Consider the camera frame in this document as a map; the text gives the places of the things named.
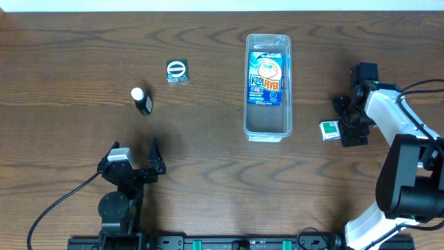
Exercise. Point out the clear plastic container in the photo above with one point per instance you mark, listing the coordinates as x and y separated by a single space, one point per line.
268 108

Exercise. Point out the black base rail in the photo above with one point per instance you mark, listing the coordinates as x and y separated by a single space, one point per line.
304 241

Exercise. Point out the white green medicine box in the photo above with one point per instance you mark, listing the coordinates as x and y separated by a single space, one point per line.
330 130

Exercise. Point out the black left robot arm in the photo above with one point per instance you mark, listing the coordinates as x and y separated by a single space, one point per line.
120 210

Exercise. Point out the black bottle white cap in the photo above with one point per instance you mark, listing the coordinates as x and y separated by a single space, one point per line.
143 102

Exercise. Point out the blue Kool Fever box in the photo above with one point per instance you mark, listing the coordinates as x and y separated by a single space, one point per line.
265 77

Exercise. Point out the dark green small box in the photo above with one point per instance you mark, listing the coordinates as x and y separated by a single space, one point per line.
177 71

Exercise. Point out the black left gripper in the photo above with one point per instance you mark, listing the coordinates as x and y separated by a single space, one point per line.
150 176

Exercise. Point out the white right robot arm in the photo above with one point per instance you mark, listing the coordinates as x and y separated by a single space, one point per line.
409 189

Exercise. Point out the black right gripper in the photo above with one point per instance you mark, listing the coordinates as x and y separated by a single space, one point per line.
346 130

